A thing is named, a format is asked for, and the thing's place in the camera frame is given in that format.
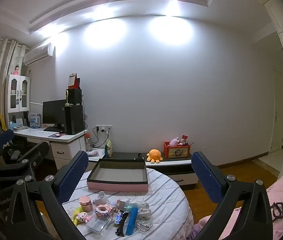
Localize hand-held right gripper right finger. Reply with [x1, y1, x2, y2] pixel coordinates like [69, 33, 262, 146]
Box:
[191, 151, 274, 240]

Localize white door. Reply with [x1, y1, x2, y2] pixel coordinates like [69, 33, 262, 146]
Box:
[269, 70, 283, 153]

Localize colourful snack bag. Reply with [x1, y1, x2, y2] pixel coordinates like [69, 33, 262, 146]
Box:
[104, 139, 114, 158]

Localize pink building block house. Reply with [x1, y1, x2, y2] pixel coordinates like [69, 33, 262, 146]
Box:
[95, 204, 114, 218]

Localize white air conditioner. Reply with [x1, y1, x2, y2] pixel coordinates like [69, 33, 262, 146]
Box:
[23, 42, 55, 67]

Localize black wire frame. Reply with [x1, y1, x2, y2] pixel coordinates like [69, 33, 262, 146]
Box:
[269, 201, 283, 222]

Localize clear plastic packet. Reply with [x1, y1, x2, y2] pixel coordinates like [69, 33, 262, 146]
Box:
[136, 221, 153, 232]

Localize red toy crate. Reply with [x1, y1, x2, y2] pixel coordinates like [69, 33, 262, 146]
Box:
[164, 141, 192, 159]

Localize blue gold box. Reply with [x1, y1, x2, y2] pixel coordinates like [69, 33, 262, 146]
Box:
[126, 208, 139, 235]

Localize orange octopus plush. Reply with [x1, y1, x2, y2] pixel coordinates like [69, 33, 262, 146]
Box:
[146, 149, 163, 163]

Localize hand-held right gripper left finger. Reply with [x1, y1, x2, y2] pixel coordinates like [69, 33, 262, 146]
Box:
[6, 151, 89, 240]

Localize white robot toy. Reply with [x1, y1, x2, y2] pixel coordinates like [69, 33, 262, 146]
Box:
[136, 201, 153, 220]

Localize striped white quilt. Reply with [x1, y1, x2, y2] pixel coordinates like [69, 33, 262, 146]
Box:
[61, 167, 194, 240]

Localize white pink block cat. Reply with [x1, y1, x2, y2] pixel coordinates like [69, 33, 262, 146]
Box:
[76, 211, 92, 223]

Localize black computer tower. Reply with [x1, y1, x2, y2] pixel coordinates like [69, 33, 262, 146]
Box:
[65, 104, 85, 135]

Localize black office chair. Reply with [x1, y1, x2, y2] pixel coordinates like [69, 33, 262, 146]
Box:
[0, 130, 32, 165]

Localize white glass-door cabinet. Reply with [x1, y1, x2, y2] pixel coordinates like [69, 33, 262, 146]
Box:
[4, 74, 32, 129]

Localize white desk with drawers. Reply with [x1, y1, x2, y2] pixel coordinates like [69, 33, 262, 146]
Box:
[13, 127, 88, 170]

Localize pink black storage box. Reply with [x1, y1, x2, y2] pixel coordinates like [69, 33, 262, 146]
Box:
[86, 158, 149, 195]

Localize white angular ornament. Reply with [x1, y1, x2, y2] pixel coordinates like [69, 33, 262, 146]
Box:
[93, 191, 109, 205]

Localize black speaker box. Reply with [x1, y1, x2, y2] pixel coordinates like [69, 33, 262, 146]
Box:
[68, 88, 82, 105]

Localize white wall power outlet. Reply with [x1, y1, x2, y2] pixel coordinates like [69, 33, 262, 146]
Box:
[95, 125, 112, 133]

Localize white desk calendar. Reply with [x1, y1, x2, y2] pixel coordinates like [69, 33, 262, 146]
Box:
[68, 73, 78, 89]

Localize black computer monitor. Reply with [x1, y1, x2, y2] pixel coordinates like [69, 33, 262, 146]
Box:
[42, 99, 67, 128]

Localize clear plastic case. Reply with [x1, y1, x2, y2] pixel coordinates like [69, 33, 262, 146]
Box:
[85, 216, 113, 234]

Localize low black white cabinet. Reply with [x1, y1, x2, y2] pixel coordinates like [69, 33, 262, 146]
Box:
[105, 152, 199, 190]

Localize yellow toy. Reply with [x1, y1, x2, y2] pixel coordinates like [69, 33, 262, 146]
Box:
[71, 208, 84, 227]

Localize pink jar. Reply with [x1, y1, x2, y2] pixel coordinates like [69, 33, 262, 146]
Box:
[79, 196, 93, 213]

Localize blue white carton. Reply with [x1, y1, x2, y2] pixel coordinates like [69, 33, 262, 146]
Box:
[30, 112, 42, 128]

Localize black power cable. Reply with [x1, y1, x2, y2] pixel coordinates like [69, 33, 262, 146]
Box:
[91, 127, 107, 148]

